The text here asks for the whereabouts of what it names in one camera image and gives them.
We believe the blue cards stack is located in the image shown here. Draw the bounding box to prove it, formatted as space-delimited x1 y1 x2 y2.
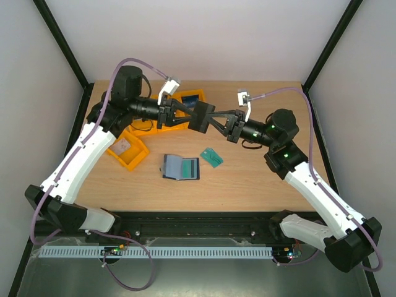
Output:
181 95 199 108

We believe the white pink cards stack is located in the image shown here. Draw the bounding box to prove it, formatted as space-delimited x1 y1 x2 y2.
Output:
110 138 131 155

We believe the left black frame post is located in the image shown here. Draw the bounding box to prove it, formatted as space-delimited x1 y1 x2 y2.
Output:
33 0 92 90

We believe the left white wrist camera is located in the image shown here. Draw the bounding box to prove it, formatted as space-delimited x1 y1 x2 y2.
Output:
157 77 181 106

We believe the black frame post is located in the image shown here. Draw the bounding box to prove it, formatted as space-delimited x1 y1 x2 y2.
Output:
302 0 363 93
33 0 92 90

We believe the teal VIP card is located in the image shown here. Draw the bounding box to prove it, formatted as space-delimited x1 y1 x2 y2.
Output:
200 147 223 168

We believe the separate yellow bin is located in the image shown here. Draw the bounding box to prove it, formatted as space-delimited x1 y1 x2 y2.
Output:
106 129 150 171

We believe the light blue slotted cable duct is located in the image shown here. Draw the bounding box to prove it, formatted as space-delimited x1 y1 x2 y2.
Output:
38 246 273 259

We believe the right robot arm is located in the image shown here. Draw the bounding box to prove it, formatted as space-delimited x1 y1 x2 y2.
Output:
205 109 382 272

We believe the controller board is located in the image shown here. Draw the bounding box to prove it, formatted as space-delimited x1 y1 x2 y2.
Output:
100 244 128 257
273 246 302 264

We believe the teal card in holder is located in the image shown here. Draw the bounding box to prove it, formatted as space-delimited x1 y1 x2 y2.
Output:
182 158 200 180

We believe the yellow bin leftmost of row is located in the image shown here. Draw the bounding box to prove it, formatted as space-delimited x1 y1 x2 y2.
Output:
126 118 158 137

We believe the yellow bin middle of row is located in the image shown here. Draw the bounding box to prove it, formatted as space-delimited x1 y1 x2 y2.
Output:
157 98 192 129

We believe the blue leather card holder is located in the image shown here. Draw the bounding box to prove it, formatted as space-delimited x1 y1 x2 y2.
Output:
160 154 187 181

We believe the right black frame post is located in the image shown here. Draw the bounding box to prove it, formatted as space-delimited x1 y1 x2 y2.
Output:
302 0 363 93

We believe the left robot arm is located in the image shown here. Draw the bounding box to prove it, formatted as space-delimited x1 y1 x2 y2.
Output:
25 66 193 233

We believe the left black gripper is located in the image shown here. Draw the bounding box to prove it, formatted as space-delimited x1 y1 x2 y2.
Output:
130 95 198 131

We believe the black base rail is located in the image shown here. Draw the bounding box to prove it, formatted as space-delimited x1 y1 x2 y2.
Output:
85 210 306 245

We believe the right controller board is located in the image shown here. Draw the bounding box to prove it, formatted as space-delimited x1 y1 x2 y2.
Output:
273 246 302 264

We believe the yellow bin right of row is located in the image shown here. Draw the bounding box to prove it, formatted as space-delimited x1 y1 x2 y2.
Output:
173 89 206 108

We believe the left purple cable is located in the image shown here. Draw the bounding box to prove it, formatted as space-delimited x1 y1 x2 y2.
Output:
30 57 171 291

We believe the yellow bin of row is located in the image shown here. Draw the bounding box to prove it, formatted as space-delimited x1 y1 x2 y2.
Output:
173 89 206 108
126 118 158 137
157 98 192 129

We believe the left controller board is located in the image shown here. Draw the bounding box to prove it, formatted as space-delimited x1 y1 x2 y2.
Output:
100 244 128 257

